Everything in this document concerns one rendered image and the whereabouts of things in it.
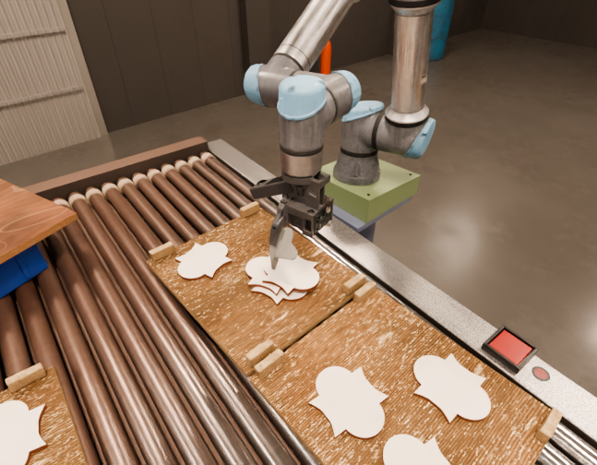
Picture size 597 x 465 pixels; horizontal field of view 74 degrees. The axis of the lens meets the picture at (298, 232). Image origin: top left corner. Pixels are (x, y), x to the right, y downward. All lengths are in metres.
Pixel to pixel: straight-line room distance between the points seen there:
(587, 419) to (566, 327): 1.54
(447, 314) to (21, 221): 0.99
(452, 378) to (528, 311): 1.63
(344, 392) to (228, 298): 0.33
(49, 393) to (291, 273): 0.50
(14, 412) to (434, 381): 0.72
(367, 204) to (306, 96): 0.61
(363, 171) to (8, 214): 0.93
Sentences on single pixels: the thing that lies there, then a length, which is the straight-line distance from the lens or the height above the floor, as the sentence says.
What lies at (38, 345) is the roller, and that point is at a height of 0.92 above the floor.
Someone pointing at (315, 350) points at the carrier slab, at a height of 0.94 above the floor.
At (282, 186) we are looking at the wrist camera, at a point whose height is 1.20.
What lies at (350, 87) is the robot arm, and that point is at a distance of 0.74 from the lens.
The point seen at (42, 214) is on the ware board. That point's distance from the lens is 1.12.
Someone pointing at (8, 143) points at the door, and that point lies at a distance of 4.04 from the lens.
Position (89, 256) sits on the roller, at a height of 0.92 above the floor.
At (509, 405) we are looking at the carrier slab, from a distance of 0.83.
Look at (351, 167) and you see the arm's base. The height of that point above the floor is 1.00.
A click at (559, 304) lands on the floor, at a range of 2.53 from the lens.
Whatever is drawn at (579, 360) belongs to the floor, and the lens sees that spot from 2.31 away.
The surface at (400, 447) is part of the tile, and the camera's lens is 0.72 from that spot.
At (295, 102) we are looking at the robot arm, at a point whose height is 1.37.
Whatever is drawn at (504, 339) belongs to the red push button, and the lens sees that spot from 0.92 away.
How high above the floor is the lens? 1.59
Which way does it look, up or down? 38 degrees down
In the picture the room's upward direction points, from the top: straight up
